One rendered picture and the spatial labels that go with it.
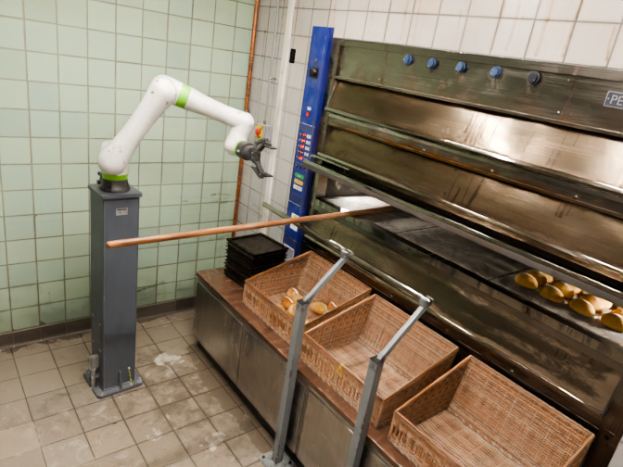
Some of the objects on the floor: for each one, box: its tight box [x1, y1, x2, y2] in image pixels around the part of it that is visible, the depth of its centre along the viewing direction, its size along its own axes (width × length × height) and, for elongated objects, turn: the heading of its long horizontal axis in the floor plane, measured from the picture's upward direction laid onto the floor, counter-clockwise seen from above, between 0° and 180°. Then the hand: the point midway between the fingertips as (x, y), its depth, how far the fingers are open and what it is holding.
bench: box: [193, 267, 544, 467], centre depth 252 cm, size 56×242×58 cm, turn 16°
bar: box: [259, 202, 433, 467], centre depth 241 cm, size 31×127×118 cm, turn 16°
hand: (271, 162), depth 231 cm, fingers open, 13 cm apart
